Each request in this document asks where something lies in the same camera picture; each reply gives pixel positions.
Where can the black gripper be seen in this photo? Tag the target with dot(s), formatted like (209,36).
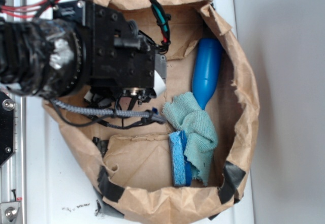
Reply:
(122,59)

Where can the teal terry cloth rag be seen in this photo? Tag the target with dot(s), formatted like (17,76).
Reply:
(185,114)

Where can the black tape-wrapped robot arm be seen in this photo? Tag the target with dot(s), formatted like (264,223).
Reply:
(43,57)

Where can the aluminium frame rail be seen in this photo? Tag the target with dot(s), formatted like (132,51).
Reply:
(13,176)

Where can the blue plastic bottle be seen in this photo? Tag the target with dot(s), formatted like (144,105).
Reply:
(206,70)

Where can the blue sponge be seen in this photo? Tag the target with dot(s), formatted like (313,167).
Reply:
(181,168)

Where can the black mounting bracket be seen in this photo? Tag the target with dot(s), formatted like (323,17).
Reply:
(6,127)

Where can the silver corner bracket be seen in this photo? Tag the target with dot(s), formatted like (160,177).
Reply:
(10,212)

